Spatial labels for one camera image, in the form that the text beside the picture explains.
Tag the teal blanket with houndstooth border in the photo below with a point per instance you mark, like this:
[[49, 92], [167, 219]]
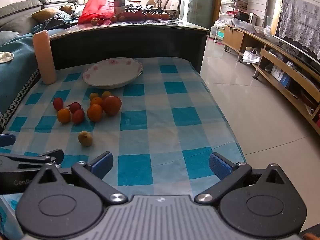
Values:
[[17, 80]]

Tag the red plastic bag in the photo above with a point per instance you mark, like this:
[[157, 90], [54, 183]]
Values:
[[96, 7]]

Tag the white papers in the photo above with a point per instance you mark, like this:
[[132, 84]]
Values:
[[251, 55]]

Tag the dark patterned cushion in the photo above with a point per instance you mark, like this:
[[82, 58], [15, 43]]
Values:
[[56, 23]]

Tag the white lace cloth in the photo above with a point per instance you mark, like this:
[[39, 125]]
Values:
[[300, 20]]

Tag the white floral plate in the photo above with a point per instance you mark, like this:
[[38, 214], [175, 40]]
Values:
[[112, 72]]

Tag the large red tomato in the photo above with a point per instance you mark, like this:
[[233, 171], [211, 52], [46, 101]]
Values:
[[111, 105]]

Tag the orange mandarin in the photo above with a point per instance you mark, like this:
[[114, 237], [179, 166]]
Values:
[[94, 21], [63, 115], [121, 18], [113, 19], [95, 113], [164, 15], [96, 101]]

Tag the pink ribbed cylinder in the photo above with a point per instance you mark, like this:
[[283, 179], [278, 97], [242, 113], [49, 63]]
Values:
[[45, 57]]

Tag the blue box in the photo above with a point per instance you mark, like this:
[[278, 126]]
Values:
[[283, 77]]

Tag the blue checkered tablecloth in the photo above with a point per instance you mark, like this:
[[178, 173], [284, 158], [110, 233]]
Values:
[[155, 130]]

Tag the white storage rack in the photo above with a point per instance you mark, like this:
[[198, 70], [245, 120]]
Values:
[[222, 25]]

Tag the wooden television stand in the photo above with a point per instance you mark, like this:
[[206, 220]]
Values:
[[280, 62]]

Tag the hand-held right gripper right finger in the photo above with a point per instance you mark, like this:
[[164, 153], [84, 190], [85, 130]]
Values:
[[220, 167]]

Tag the white carton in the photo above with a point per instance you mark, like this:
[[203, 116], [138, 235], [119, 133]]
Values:
[[119, 5]]

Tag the yellow cushion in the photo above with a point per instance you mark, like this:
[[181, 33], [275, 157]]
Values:
[[48, 14]]

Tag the yellow kumquat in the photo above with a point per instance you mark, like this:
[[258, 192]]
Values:
[[106, 94], [93, 95], [85, 139]]

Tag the wooden chair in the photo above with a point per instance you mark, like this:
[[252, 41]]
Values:
[[160, 0]]

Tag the red cherry tomato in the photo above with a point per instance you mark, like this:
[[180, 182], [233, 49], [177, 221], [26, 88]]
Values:
[[58, 103], [75, 107], [78, 117], [100, 21]]

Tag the dark glass-top coffee table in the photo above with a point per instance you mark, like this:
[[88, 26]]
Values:
[[150, 42]]

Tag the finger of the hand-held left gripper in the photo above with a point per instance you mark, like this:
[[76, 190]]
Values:
[[37, 158], [7, 140]]

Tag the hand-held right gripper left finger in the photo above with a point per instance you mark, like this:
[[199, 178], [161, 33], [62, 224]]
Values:
[[102, 164]]

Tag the grey sofa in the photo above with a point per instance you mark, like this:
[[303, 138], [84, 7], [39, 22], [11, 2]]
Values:
[[17, 12]]

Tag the black television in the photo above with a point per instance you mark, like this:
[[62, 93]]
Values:
[[300, 50]]

